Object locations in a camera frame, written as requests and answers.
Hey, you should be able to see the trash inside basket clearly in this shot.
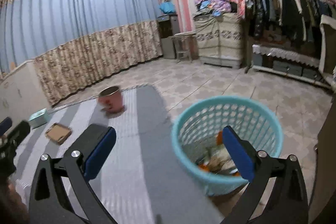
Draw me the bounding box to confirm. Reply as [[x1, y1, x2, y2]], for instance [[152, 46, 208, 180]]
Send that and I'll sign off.
[[195, 131, 240, 176]]

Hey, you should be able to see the dark wooden cabinet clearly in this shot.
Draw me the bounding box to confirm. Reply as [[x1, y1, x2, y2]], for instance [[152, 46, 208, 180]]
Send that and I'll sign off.
[[309, 103, 335, 223]]

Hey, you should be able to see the teal tissue box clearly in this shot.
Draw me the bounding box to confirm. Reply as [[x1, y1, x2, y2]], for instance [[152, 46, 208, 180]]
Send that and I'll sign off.
[[28, 108, 50, 129]]

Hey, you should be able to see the small brown box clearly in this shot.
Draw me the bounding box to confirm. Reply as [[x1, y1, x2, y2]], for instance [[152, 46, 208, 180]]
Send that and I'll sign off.
[[45, 123, 72, 145]]

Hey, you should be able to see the grey striped table cloth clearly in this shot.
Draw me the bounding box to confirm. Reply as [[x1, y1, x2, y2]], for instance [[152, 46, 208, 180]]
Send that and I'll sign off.
[[12, 85, 223, 223]]

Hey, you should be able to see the pink cup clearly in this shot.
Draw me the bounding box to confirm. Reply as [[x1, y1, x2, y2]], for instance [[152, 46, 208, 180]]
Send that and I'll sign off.
[[98, 86, 124, 114]]

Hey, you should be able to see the light blue plastic basket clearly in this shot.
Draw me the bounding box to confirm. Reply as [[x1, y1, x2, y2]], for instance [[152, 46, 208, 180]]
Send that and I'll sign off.
[[171, 96, 284, 196]]

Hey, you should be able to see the blue floral curtain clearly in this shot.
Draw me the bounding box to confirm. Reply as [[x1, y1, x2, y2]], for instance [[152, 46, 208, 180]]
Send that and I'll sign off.
[[1, 0, 162, 104]]

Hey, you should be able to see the low bench with lace cover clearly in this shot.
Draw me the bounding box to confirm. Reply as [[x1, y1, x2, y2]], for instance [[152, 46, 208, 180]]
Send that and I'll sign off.
[[249, 44, 331, 89]]

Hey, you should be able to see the white framed dark screen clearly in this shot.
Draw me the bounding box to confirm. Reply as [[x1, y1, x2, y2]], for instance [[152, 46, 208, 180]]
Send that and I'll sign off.
[[318, 15, 336, 92]]

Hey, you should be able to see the cloth covered cabinet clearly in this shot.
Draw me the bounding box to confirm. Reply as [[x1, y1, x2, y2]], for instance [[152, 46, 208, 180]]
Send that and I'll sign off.
[[194, 13, 245, 69]]

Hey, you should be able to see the clothes rack with dark clothes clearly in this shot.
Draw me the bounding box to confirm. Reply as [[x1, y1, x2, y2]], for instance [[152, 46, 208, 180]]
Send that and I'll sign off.
[[238, 0, 335, 67]]

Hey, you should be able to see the small metal stool table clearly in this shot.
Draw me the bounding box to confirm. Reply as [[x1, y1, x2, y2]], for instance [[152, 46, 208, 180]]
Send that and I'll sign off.
[[171, 31, 199, 63]]

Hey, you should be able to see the grey water dispenser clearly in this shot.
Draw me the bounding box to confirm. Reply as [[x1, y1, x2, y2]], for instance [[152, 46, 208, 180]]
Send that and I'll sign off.
[[157, 14, 180, 59]]

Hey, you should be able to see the blue bag with plant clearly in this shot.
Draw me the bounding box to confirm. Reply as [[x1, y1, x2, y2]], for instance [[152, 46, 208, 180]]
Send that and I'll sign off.
[[159, 0, 176, 14]]

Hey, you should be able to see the pile of colourful clothes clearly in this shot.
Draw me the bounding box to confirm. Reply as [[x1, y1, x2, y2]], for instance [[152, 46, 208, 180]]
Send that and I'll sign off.
[[193, 0, 238, 18]]

